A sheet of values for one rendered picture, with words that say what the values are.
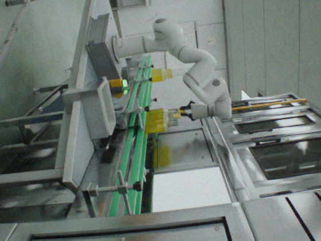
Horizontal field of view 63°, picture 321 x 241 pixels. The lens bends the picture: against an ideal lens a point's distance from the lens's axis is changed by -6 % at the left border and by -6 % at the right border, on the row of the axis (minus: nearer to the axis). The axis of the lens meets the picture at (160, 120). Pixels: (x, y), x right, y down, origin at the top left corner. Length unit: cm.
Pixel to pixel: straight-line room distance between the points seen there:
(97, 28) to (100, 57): 15
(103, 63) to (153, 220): 102
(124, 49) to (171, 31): 29
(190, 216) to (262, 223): 14
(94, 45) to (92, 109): 35
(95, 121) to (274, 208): 85
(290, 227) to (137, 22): 696
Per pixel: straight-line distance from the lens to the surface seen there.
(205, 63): 128
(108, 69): 148
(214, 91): 131
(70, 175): 101
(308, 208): 60
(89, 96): 118
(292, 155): 155
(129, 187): 81
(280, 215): 58
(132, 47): 148
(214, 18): 740
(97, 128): 123
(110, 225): 59
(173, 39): 134
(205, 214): 57
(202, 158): 143
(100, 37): 141
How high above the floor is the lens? 113
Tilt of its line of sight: 3 degrees down
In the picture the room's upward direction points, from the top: 83 degrees clockwise
